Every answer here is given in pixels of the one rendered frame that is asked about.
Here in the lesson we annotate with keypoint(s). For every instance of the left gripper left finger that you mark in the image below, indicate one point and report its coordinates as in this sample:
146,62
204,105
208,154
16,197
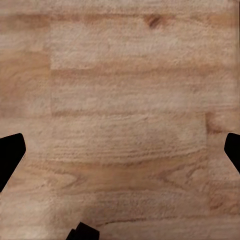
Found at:
12,150

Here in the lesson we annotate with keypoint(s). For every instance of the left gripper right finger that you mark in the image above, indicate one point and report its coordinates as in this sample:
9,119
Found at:
232,149

